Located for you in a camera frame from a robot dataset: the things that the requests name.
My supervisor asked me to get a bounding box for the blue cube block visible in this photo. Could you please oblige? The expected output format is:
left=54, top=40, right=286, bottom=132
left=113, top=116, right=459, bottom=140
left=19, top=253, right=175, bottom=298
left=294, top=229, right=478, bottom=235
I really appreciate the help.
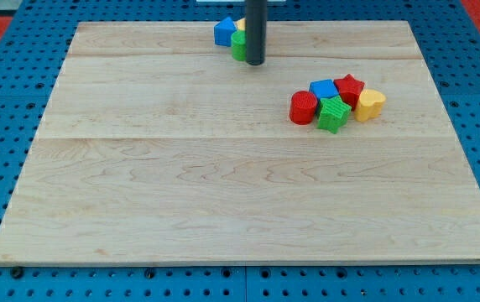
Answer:
left=309, top=79, right=339, bottom=99

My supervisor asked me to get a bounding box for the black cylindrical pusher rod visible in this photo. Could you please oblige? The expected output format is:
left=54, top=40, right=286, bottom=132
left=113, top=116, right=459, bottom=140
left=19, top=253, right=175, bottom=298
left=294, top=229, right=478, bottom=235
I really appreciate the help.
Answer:
left=245, top=0, right=268, bottom=65

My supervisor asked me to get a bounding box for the red star block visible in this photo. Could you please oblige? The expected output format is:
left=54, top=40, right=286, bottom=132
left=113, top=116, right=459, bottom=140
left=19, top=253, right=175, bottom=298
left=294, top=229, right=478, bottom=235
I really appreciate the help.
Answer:
left=333, top=74, right=365, bottom=111

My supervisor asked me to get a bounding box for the light wooden board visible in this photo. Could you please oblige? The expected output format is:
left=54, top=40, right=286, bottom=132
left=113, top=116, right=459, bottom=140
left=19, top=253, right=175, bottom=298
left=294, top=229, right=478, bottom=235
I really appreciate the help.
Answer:
left=0, top=21, right=480, bottom=267

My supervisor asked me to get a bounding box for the red cylinder block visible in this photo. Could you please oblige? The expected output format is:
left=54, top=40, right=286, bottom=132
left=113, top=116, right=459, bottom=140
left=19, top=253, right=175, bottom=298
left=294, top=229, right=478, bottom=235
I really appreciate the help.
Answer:
left=289, top=91, right=318, bottom=125

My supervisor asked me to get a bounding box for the green circle block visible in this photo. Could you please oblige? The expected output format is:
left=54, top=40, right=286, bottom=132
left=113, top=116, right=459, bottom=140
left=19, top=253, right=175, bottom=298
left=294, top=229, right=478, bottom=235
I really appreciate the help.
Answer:
left=231, top=30, right=246, bottom=61

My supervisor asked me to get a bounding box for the blue triangle block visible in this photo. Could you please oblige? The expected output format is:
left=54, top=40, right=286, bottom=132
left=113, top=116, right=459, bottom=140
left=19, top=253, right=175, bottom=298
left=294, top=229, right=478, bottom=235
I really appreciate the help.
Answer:
left=214, top=17, right=237, bottom=47

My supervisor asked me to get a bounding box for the yellow heart block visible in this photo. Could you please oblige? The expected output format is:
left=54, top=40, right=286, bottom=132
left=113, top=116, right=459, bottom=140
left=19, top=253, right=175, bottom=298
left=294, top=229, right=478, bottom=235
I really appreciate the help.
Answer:
left=354, top=89, right=387, bottom=122

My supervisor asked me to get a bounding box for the green star block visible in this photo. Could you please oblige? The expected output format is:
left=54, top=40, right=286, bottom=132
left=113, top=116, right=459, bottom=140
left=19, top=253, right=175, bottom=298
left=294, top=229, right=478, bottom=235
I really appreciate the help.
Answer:
left=316, top=96, right=352, bottom=134

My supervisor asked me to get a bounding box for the yellow hexagon block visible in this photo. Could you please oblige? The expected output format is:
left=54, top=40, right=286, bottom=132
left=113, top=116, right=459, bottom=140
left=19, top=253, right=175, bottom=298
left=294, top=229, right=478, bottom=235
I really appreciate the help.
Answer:
left=236, top=18, right=246, bottom=31

